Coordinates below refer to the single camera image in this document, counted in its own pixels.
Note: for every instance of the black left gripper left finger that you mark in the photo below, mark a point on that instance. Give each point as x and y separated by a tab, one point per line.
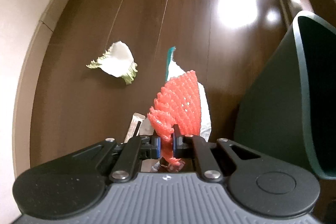
136	150

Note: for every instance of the dark teal trash bin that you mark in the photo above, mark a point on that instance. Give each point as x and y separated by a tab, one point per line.
289	111

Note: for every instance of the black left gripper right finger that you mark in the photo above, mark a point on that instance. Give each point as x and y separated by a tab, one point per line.
216	162

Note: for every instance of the silver foil wrapper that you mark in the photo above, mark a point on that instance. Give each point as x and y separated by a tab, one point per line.
139	125

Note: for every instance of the red foam fruit net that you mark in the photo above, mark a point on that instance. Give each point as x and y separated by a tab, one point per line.
178	103

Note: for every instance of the white green lettuce leaf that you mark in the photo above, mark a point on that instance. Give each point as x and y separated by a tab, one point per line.
117	61

